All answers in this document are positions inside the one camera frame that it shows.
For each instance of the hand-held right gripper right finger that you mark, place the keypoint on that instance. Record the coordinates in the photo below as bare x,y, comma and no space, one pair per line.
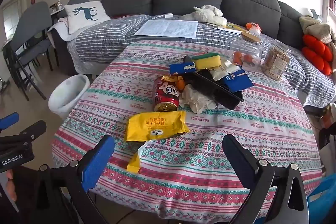
237,155

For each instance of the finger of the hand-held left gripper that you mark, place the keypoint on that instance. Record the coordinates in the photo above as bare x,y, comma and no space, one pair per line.
9,119
25,133

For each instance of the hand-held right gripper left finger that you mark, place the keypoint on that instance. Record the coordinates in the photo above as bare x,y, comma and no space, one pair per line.
97,161

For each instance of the white waste bin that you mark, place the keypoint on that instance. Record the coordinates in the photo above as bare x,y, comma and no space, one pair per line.
65,98

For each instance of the large yellow snack packet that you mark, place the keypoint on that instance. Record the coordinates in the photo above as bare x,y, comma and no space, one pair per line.
155,125

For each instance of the dark blue snack packet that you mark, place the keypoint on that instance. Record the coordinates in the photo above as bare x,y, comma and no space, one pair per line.
240,81

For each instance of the white snack wrapper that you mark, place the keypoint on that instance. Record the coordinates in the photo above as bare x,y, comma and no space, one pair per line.
223,71

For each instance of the person's left hand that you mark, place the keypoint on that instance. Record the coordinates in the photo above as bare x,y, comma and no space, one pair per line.
10,183

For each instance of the patterned pink green tablecloth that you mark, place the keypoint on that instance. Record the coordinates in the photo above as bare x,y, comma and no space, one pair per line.
210,161

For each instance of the small yellow clear wrapper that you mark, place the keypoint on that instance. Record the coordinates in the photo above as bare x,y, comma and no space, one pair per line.
134,162

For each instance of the crumpled white tissue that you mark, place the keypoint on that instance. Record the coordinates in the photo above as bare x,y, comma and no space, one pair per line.
197,100

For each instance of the black plastic tray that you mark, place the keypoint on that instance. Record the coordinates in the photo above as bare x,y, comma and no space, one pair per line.
210,86

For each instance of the orange peel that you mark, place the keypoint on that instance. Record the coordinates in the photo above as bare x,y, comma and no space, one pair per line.
180,83

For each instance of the blue bag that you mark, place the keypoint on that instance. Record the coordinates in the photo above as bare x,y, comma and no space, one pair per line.
323,192

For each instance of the red drink can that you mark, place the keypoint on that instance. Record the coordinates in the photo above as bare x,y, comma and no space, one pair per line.
166,94

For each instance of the mandarin orange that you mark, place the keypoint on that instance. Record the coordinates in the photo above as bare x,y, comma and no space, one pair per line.
237,57
248,58

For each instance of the yellow green sponge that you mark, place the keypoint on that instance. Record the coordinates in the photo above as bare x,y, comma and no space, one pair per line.
206,61

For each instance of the grey folding chair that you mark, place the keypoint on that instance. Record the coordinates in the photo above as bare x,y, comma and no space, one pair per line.
29,22

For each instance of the clear jar of snacks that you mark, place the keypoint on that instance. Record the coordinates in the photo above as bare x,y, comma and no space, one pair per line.
275,61

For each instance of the blue carton box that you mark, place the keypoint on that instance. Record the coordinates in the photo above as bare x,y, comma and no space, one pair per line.
181,68

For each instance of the white pink cloth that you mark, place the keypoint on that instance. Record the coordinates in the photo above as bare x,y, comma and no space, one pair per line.
59,28

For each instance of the clear plastic bag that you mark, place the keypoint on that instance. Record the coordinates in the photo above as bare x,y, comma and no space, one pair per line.
249,41

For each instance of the orange white packet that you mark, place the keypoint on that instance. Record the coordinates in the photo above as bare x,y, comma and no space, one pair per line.
254,28

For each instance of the white deer print pillow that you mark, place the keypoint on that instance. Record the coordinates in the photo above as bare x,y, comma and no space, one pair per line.
85,15

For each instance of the yellow booklet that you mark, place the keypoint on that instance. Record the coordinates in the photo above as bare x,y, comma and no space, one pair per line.
233,26

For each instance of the red orange cushion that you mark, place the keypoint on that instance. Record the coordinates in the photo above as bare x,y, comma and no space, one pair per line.
316,52

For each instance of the cream plush toy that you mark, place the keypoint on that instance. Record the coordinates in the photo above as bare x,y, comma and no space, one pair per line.
207,14

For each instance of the white printed paper sheet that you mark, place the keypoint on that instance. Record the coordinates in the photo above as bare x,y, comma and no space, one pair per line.
168,27

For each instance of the beige fleece blanket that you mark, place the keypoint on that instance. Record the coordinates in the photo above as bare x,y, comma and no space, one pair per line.
315,28

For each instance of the white charger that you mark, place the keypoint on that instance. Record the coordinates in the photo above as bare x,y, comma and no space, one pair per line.
168,15

